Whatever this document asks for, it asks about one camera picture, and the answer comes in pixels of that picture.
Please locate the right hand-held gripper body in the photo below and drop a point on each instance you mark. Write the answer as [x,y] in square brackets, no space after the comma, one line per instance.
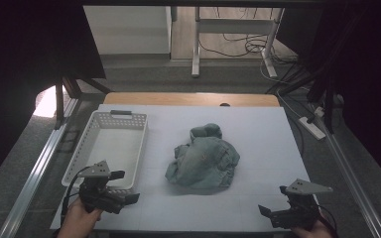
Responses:
[297,208]

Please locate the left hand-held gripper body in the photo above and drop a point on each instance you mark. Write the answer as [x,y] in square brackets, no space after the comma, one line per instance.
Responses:
[97,191]

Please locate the white perforated plastic basket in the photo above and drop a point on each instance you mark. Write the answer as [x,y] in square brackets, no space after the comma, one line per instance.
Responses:
[115,148]

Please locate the grey-green garment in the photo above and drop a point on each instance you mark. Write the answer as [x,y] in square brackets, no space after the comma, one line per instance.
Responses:
[205,162]

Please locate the person's right hand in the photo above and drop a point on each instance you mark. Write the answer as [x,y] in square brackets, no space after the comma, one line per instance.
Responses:
[314,231]

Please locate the person's left hand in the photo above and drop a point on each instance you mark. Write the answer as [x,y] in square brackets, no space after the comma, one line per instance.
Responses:
[77,221]

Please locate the white board table cover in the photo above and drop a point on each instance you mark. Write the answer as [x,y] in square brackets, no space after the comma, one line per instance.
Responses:
[261,148]

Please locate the white power strip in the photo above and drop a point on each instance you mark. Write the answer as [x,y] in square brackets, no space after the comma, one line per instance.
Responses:
[312,128]

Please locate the white plug adaptor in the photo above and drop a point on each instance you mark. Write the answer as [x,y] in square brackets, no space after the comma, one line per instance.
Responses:
[318,111]

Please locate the black metal stand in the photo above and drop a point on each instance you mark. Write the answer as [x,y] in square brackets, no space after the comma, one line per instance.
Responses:
[327,105]
[59,102]

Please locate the wooden table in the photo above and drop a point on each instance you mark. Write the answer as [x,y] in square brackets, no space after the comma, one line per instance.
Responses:
[178,98]

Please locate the small black table grommet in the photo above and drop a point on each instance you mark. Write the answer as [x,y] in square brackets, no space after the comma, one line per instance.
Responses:
[225,104]

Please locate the black curtain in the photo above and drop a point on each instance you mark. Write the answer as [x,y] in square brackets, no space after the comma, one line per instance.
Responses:
[20,66]
[370,82]

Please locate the white cabinet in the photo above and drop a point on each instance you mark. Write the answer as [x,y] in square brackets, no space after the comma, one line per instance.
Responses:
[129,29]

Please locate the aluminium frame rail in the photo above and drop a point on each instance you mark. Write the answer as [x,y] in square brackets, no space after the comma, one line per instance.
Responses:
[34,185]
[350,178]

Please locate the white desk frame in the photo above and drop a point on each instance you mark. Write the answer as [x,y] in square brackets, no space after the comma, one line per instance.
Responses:
[233,25]

